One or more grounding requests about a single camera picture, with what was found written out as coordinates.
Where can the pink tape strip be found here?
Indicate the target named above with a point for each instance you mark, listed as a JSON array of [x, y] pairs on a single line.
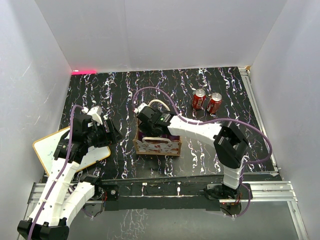
[[83, 72]]

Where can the aluminium frame rail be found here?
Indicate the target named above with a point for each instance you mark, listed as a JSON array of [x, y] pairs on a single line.
[[272, 214]]

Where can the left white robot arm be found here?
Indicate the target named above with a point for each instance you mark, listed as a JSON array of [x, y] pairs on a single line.
[[54, 212]]

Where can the red Coca-Cola can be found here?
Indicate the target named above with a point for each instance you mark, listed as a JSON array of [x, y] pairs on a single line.
[[199, 96], [214, 103]]

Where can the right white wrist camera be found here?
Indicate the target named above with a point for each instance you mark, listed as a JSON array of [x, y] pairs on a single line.
[[138, 109]]

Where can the yellow-framed whiteboard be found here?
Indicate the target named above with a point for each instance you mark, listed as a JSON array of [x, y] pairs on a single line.
[[46, 146]]

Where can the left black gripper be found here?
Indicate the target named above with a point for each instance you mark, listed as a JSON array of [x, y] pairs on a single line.
[[113, 136]]

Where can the purple fanta can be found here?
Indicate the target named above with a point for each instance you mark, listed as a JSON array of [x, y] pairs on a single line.
[[141, 135], [173, 137]]

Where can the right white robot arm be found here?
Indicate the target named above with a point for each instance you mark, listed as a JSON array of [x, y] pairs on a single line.
[[229, 143]]

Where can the burlap canvas tote bag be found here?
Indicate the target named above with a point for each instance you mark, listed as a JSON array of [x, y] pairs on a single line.
[[157, 145]]

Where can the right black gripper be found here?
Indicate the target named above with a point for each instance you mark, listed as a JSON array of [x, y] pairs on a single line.
[[147, 129]]

